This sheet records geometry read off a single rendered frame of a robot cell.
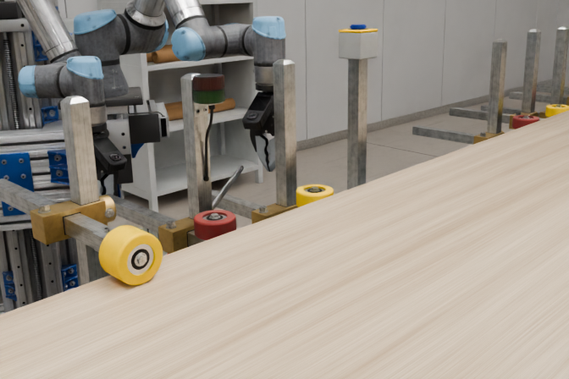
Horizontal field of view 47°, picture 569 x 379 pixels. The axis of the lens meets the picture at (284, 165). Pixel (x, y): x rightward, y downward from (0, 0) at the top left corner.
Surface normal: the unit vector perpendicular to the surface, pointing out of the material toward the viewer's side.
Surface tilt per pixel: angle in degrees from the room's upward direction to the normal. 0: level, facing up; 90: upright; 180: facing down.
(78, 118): 90
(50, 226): 90
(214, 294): 0
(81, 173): 90
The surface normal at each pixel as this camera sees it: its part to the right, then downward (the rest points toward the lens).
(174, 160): 0.69, 0.18
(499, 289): -0.02, -0.96
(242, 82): -0.72, 0.20
